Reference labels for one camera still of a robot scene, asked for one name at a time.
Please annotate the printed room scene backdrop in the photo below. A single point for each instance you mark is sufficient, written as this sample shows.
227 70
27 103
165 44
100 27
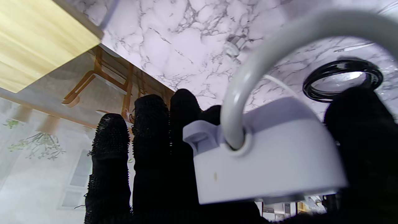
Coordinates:
37 186

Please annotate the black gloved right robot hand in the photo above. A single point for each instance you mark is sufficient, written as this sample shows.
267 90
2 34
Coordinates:
155 161

